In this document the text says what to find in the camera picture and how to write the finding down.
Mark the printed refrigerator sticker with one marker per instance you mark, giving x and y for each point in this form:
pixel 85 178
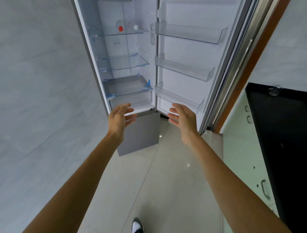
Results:
pixel 153 34

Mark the red capped bottle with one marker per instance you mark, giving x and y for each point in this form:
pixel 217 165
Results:
pixel 120 26

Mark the person's left forearm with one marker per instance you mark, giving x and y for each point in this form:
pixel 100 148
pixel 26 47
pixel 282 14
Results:
pixel 79 184

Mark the black countertop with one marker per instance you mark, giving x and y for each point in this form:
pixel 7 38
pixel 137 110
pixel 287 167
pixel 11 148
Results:
pixel 285 144

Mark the brown wooden door frame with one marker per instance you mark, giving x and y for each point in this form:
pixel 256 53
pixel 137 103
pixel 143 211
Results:
pixel 254 60

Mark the glass refrigerator shelf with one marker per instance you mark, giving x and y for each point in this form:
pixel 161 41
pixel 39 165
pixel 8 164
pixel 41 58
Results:
pixel 124 63
pixel 120 33

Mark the person's right fingers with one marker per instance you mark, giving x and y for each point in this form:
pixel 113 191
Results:
pixel 175 112

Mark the clear glass object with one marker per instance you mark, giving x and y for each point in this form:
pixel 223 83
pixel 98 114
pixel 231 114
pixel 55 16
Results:
pixel 274 90

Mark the clear door bin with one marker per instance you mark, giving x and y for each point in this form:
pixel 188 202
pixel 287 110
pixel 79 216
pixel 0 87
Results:
pixel 184 69
pixel 177 98
pixel 191 33

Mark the person's right forearm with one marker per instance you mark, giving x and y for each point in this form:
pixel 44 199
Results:
pixel 230 187

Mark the grey freezer door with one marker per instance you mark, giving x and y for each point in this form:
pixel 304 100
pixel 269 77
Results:
pixel 141 136

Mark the clear crisper drawer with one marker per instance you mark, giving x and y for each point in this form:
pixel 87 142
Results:
pixel 136 99

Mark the grey refrigerator body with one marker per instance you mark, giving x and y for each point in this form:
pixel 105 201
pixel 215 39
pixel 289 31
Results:
pixel 96 48

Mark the white capped bottle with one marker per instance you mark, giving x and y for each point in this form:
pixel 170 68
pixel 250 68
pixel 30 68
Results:
pixel 135 26

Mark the person's left fingers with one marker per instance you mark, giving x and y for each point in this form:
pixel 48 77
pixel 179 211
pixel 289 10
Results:
pixel 128 111

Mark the person's right hand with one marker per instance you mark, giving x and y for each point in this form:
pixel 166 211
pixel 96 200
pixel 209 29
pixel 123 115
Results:
pixel 187 122

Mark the person's left hand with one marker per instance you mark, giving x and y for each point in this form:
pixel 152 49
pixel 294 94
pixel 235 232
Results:
pixel 115 121

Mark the white refrigerator door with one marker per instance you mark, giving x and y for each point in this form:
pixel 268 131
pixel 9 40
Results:
pixel 191 52

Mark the glass crisper cover shelf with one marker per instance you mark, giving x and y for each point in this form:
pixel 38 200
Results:
pixel 127 86

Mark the pale green kitchen cabinet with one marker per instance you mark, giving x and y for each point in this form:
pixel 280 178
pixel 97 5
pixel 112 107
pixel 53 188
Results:
pixel 242 148

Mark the grey and white shoe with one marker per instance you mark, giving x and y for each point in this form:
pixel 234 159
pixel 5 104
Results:
pixel 137 225

